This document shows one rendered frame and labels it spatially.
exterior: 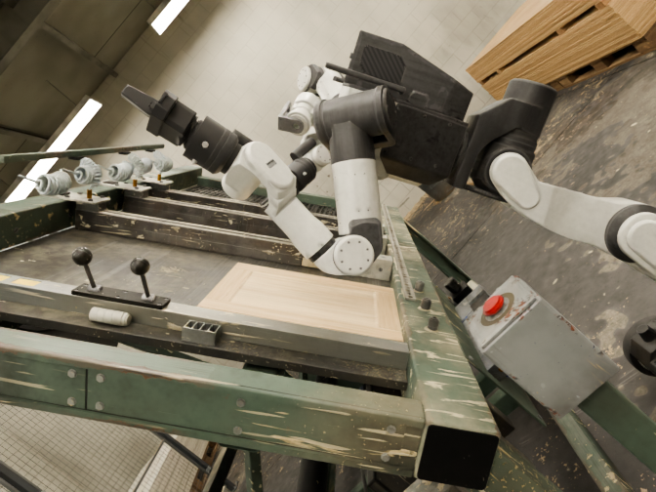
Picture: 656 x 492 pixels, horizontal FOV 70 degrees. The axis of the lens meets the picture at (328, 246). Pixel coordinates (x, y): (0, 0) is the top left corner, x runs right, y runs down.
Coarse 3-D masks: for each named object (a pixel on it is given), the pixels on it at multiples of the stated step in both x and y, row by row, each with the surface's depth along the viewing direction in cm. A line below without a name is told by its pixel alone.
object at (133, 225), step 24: (96, 168) 157; (72, 192) 164; (96, 216) 158; (120, 216) 158; (144, 216) 162; (168, 240) 158; (192, 240) 158; (216, 240) 157; (240, 240) 157; (264, 240) 156; (288, 240) 160; (288, 264) 157; (384, 264) 155
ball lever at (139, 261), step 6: (138, 258) 94; (144, 258) 95; (132, 264) 93; (138, 264) 93; (144, 264) 94; (132, 270) 94; (138, 270) 93; (144, 270) 94; (144, 276) 97; (144, 282) 98; (144, 288) 99; (144, 294) 102; (150, 294) 102; (144, 300) 101; (150, 300) 101
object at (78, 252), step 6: (72, 252) 94; (78, 252) 94; (84, 252) 94; (90, 252) 95; (72, 258) 94; (78, 258) 93; (84, 258) 94; (90, 258) 95; (78, 264) 94; (84, 264) 95; (90, 270) 98; (90, 276) 99; (90, 282) 100; (90, 288) 101; (96, 288) 101; (102, 288) 103
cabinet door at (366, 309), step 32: (224, 288) 123; (256, 288) 127; (288, 288) 131; (320, 288) 135; (352, 288) 139; (384, 288) 143; (288, 320) 110; (320, 320) 112; (352, 320) 116; (384, 320) 118
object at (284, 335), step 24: (0, 288) 101; (24, 288) 101; (48, 288) 102; (72, 288) 104; (144, 312) 100; (168, 312) 100; (192, 312) 101; (216, 312) 103; (240, 336) 100; (264, 336) 100; (288, 336) 99; (312, 336) 99; (336, 336) 101; (360, 336) 102; (360, 360) 99; (384, 360) 99
